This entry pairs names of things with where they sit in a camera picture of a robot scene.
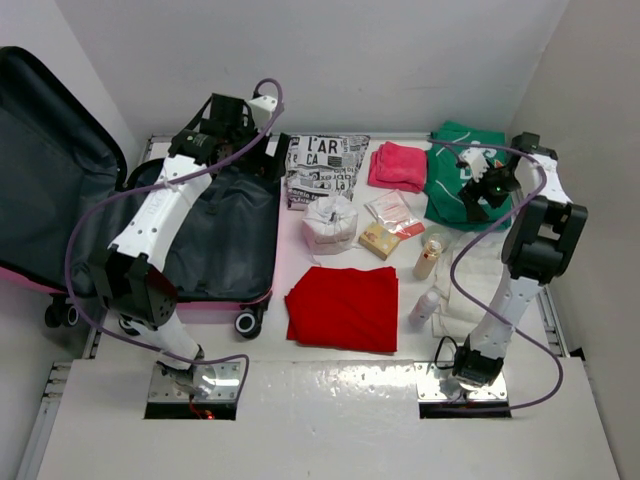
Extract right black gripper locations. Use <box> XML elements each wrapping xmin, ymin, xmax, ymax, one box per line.
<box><xmin>459</xmin><ymin>160</ymin><xmax>523</xmax><ymax>223</ymax></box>

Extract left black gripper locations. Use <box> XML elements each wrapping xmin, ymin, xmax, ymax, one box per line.
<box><xmin>225</xmin><ymin>114</ymin><xmax>288</xmax><ymax>182</ymax></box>

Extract black white newspaper print bag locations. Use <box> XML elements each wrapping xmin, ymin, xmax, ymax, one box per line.
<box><xmin>285</xmin><ymin>135</ymin><xmax>370</xmax><ymax>211</ymax></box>

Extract green printed shirt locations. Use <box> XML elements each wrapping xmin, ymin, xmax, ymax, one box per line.
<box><xmin>423</xmin><ymin>121</ymin><xmax>512</xmax><ymax>232</ymax></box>

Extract white cloth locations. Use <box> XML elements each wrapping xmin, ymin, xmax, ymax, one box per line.
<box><xmin>431</xmin><ymin>232</ymin><xmax>506</xmax><ymax>341</ymax></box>

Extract white drawstring pouch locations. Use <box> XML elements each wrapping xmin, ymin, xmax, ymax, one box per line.
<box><xmin>302</xmin><ymin>196</ymin><xmax>358</xmax><ymax>255</ymax></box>

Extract pink towel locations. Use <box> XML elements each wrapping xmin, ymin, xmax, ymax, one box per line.
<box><xmin>367</xmin><ymin>142</ymin><xmax>428</xmax><ymax>193</ymax></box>

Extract small yellow cardboard box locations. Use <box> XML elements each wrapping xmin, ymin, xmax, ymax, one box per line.
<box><xmin>358</xmin><ymin>222</ymin><xmax>401</xmax><ymax>261</ymax></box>

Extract red cloth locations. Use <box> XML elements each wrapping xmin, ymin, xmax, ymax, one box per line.
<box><xmin>284</xmin><ymin>267</ymin><xmax>399</xmax><ymax>354</ymax></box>

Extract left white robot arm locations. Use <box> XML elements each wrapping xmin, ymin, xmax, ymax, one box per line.
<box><xmin>89</xmin><ymin>91</ymin><xmax>284</xmax><ymax>396</ymax></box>

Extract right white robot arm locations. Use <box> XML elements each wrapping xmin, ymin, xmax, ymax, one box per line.
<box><xmin>452</xmin><ymin>132</ymin><xmax>588</xmax><ymax>387</ymax></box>

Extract amber liquid bottle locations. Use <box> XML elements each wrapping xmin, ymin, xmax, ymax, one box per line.
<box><xmin>412</xmin><ymin>238</ymin><xmax>443</xmax><ymax>280</ymax></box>

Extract clear zip bag red label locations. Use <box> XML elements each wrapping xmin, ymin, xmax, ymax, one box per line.
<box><xmin>365</xmin><ymin>190</ymin><xmax>425</xmax><ymax>240</ymax></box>

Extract white pink spray bottle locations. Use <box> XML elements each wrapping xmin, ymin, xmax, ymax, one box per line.
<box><xmin>409</xmin><ymin>289</ymin><xmax>440</xmax><ymax>329</ymax></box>

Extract pink suitcase with dark lining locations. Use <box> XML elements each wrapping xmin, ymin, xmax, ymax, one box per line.
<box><xmin>1</xmin><ymin>46</ymin><xmax>282</xmax><ymax>339</ymax></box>

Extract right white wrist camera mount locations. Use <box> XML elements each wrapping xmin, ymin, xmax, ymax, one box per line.
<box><xmin>456</xmin><ymin>148</ymin><xmax>493</xmax><ymax>182</ymax></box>

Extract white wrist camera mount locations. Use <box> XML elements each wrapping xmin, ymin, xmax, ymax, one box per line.
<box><xmin>247</xmin><ymin>95</ymin><xmax>278</xmax><ymax>128</ymax></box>
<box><xmin>456</xmin><ymin>148</ymin><xmax>493</xmax><ymax>182</ymax></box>

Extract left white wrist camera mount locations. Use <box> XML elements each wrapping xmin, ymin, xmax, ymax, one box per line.
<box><xmin>247</xmin><ymin>95</ymin><xmax>278</xmax><ymax>128</ymax></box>

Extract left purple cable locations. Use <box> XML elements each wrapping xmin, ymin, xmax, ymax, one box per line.
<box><xmin>63</xmin><ymin>78</ymin><xmax>285</xmax><ymax>396</ymax></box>

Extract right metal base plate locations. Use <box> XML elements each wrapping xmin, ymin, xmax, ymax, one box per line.
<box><xmin>414</xmin><ymin>362</ymin><xmax>508</xmax><ymax>403</ymax></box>

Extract metal base plate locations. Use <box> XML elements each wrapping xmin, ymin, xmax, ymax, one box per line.
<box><xmin>148</xmin><ymin>362</ymin><xmax>242</xmax><ymax>403</ymax></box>
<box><xmin>414</xmin><ymin>362</ymin><xmax>508</xmax><ymax>403</ymax></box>

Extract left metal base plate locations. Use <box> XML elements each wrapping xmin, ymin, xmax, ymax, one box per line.
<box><xmin>148</xmin><ymin>362</ymin><xmax>242</xmax><ymax>403</ymax></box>

